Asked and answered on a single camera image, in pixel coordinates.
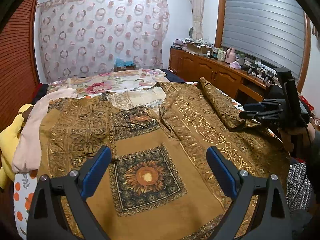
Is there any brown gold patterned shirt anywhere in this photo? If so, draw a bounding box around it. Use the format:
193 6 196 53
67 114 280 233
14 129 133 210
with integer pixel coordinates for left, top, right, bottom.
37 76 292 240

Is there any right hand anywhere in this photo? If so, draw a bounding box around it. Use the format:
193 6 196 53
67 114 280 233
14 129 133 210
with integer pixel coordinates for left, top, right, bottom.
278 123 316 152

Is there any orange print bed sheet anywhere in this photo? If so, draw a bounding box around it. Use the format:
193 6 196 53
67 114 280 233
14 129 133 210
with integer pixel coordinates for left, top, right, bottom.
13 81 245 240

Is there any black patterned fabric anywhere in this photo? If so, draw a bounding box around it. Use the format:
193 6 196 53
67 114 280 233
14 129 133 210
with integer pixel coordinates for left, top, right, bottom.
286 163 313 213

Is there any wooden sideboard cabinet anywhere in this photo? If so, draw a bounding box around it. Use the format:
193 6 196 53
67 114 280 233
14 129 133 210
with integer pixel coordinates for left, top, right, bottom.
169 48 271 104

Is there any pink folded garment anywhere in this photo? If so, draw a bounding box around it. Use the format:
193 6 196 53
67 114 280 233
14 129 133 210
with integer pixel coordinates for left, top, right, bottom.
12 88 77 173

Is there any pink tissue pack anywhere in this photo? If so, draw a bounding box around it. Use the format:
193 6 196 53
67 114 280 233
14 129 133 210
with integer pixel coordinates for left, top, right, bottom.
229 61 241 69

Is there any pink bottle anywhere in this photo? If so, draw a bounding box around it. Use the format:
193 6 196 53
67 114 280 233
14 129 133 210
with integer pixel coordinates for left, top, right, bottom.
225 47 236 64

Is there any yellow plush toy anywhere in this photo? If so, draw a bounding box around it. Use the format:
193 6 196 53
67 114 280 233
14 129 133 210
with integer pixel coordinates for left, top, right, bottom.
1 104 33 191

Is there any grey window blind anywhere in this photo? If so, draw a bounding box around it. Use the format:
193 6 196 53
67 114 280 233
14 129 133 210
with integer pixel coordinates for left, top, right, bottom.
221 0 305 77

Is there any cardboard box with clutter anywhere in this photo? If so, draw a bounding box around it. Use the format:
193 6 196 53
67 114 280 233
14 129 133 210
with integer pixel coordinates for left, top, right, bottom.
183 38 213 55

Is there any floral quilt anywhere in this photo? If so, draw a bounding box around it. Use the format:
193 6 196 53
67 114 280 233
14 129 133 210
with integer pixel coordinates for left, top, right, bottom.
47 69 169 96

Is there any wooden louvered wardrobe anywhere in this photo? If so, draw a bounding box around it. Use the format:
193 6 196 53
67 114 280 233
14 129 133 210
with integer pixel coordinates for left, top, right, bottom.
1 0 40 130

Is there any beige side curtain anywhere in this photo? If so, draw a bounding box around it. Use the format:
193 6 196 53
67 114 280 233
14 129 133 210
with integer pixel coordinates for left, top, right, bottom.
192 0 204 40

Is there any blue item on box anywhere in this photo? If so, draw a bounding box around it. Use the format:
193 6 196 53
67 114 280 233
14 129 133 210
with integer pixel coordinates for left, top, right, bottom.
114 58 136 72

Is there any circle pattern lace curtain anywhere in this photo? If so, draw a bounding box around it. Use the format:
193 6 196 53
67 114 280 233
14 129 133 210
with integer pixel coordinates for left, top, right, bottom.
39 0 170 82

